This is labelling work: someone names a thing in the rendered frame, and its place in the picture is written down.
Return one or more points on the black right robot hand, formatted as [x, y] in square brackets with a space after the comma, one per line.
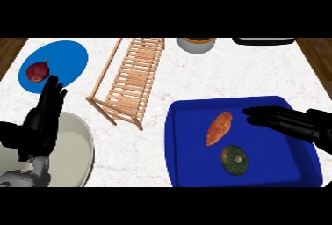
[286, 120]

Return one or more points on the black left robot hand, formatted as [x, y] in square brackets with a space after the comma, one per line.
[41, 123]

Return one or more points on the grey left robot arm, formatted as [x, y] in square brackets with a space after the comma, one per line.
[26, 172]

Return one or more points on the blue tray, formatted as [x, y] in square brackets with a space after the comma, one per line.
[243, 143]

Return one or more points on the dark green squash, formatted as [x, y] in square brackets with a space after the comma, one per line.
[236, 160]

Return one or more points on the wooden tiered shelf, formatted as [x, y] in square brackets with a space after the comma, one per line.
[131, 79]

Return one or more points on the pale grey bowl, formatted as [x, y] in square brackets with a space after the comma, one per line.
[73, 152]

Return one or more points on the orange sweet potato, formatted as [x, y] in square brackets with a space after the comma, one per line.
[219, 128]

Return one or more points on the dark red fruit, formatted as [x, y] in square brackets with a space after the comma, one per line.
[38, 71]

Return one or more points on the blue oval plate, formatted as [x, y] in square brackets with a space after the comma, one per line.
[66, 63]

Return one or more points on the black appliance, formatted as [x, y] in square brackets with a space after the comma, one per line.
[264, 41]

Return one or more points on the grey pot with brown rim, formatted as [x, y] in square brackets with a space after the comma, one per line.
[196, 45]

